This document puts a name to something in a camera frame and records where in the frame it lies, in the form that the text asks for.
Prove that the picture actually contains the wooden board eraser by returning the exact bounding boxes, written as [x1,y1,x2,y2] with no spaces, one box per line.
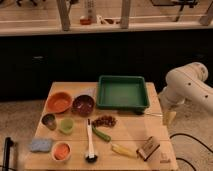
[136,136,160,161]

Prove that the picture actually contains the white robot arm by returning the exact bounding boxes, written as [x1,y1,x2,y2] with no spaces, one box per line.
[158,62,213,126]

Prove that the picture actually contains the green plastic tray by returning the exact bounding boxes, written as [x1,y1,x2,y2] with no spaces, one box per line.
[96,75,149,112]

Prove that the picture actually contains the brown grape bunch toy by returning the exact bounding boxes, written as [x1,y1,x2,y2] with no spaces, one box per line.
[92,115,117,127]

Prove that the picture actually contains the green cucumber toy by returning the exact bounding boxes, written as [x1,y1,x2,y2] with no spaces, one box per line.
[92,126,111,142]

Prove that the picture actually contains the dark purple bowl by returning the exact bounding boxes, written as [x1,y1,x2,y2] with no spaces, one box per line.
[72,95,95,117]

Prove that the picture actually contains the green cup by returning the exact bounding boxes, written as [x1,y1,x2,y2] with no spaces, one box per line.
[59,118,74,134]

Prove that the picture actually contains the white bowl orange inside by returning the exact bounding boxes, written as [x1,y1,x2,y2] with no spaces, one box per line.
[51,142,71,162]

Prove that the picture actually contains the metal cup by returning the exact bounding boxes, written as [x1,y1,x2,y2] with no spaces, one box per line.
[41,114,57,130]

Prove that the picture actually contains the red object on shelf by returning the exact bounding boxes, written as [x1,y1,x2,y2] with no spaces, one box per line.
[80,18,92,25]

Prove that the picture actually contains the blue sponge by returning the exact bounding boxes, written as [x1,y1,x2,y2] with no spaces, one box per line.
[29,139,53,152]

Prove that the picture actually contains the black cable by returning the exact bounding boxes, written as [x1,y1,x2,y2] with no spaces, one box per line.
[169,132,213,171]

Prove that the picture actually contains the black stand post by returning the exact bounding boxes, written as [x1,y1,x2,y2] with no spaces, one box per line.
[2,137,14,171]

